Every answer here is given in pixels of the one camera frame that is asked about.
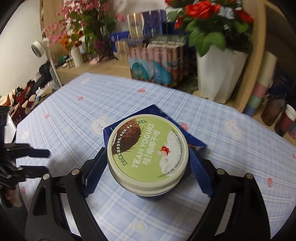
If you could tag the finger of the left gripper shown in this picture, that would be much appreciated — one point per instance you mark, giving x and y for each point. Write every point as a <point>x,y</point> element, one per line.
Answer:
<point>25,151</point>
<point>23,172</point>

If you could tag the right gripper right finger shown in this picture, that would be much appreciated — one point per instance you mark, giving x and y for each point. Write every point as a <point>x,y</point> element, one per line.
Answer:
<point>236,209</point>

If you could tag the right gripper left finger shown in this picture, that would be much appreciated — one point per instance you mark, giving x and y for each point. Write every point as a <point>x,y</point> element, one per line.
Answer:
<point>59,210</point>

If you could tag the left gloved hand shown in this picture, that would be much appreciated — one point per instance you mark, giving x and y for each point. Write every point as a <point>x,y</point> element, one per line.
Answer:
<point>11,195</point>

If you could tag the dark blue snack wrapper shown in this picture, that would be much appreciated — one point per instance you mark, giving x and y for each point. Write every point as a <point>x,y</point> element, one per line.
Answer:
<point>159,118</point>

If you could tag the red paper cup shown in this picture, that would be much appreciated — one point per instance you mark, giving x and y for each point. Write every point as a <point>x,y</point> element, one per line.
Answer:
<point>286,121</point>

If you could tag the small white vase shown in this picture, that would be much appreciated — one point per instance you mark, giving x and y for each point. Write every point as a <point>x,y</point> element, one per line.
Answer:
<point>77,56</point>

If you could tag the dark brown cup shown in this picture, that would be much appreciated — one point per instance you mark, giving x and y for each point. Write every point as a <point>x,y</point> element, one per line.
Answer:
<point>272,109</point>

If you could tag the orange flower bunch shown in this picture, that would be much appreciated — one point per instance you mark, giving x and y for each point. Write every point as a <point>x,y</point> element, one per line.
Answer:
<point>70,42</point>

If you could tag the low wooden sideboard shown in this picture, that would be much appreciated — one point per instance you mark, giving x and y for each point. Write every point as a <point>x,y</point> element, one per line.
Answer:
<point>110,67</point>

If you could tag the white flower vase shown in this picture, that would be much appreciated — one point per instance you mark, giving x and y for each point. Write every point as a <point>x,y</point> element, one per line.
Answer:
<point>218,72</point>

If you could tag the gold blue box lower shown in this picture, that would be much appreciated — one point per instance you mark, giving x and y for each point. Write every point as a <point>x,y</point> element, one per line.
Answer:
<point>122,52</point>

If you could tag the gold blue box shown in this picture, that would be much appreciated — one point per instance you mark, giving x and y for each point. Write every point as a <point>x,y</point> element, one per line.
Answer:
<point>145,25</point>
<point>122,52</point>

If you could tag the stack of pastel cups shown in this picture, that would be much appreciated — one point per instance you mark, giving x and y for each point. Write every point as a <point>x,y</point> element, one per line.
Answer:
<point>263,82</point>

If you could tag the blue white carton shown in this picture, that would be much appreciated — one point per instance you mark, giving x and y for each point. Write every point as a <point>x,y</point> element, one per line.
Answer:
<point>119,36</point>

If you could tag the pink blossom plant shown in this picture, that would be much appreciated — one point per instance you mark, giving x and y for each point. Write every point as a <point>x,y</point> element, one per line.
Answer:
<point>92,20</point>

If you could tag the pink teal gift box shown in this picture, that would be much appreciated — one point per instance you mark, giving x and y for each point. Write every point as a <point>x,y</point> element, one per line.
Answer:
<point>163,66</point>

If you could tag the gold blue box upper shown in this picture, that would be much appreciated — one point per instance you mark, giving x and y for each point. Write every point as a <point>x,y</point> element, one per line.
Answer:
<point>145,25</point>

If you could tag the wooden shelf unit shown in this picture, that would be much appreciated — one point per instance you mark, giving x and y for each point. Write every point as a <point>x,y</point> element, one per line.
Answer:
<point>273,44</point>

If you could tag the red rose bouquet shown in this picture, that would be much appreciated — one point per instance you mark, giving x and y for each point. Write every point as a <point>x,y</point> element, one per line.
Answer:
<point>224,24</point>

